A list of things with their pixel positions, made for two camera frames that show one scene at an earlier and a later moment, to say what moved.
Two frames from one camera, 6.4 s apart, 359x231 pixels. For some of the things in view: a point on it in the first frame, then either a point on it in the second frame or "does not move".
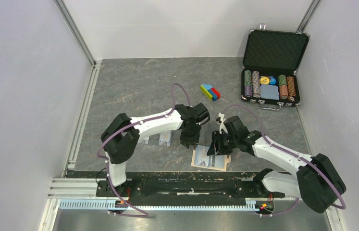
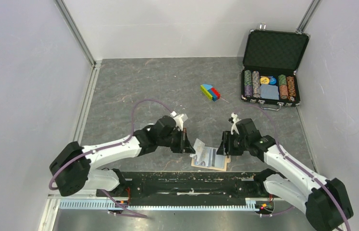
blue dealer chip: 272,81 does not move
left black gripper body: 191,136 to 176,140
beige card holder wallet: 217,162 does not move
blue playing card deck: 269,92 does not move
